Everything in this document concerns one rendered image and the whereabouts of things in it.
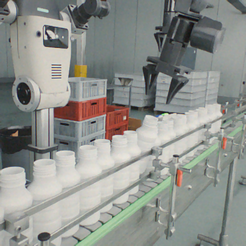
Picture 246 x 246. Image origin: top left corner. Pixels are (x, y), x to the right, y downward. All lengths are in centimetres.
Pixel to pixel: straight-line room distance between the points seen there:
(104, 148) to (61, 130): 277
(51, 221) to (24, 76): 85
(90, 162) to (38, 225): 15
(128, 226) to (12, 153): 219
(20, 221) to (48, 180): 10
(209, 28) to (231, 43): 1054
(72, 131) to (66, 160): 275
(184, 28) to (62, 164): 41
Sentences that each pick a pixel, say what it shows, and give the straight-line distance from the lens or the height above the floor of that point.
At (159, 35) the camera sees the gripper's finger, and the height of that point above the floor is 145.
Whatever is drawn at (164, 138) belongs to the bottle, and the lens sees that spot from 89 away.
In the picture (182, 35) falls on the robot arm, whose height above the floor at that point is 141.
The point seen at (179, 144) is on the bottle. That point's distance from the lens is 101.
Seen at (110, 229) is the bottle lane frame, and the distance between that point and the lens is 68.
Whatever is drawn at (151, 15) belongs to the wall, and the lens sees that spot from 1253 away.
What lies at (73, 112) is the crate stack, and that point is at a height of 76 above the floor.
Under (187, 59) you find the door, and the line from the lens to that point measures 1163.
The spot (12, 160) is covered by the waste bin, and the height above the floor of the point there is 40.
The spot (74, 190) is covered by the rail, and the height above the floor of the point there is 111.
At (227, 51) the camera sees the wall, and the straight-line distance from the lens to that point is 1125.
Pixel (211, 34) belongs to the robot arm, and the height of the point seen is 141.
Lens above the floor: 135
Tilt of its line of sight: 12 degrees down
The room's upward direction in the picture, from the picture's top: 3 degrees clockwise
